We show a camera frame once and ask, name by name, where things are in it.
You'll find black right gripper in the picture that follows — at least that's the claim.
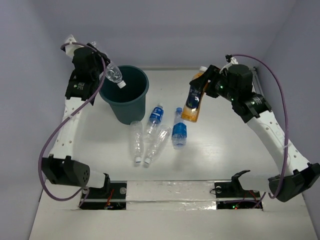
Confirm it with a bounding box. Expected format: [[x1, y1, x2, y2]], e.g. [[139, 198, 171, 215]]
[[189, 64, 238, 102]]

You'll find orange juice bottle white cap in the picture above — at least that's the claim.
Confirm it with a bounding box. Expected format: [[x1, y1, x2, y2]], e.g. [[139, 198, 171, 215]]
[[181, 81, 208, 123]]

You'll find clear bottle blue cap label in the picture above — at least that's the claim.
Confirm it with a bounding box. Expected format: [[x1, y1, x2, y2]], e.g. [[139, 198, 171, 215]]
[[171, 107, 187, 149]]

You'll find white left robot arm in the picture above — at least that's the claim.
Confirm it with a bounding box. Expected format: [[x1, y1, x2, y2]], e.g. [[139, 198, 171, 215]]
[[38, 44, 111, 198]]

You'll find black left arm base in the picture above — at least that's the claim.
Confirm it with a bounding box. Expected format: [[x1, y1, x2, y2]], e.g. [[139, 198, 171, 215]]
[[79, 181, 127, 211]]

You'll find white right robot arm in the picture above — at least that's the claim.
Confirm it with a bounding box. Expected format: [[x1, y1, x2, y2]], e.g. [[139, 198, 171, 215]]
[[189, 64, 320, 203]]

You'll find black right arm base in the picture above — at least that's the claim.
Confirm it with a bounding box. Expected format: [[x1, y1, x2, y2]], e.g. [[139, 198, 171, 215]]
[[209, 170, 263, 210]]

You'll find dark green plastic bin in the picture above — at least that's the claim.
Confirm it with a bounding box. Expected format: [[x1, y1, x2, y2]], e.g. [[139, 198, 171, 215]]
[[99, 65, 150, 125]]

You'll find clear bottle dark blue label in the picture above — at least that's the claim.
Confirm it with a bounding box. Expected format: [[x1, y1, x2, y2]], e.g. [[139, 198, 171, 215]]
[[144, 102, 164, 141]]

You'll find silver foil tape strip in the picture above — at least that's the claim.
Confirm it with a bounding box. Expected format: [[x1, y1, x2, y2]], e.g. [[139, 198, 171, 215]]
[[125, 181, 217, 211]]

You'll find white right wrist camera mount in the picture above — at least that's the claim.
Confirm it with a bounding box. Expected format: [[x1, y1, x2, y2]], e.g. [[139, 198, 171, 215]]
[[224, 54, 239, 69]]

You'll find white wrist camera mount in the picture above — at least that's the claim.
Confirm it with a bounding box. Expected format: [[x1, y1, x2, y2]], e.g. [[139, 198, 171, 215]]
[[62, 34, 77, 58], [224, 54, 239, 69]]

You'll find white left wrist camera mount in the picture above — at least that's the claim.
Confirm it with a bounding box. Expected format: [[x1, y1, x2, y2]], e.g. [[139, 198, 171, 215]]
[[62, 34, 77, 58]]

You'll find aluminium rail right edge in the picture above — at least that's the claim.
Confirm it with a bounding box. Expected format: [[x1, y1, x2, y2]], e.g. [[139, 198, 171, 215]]
[[251, 67, 263, 95]]

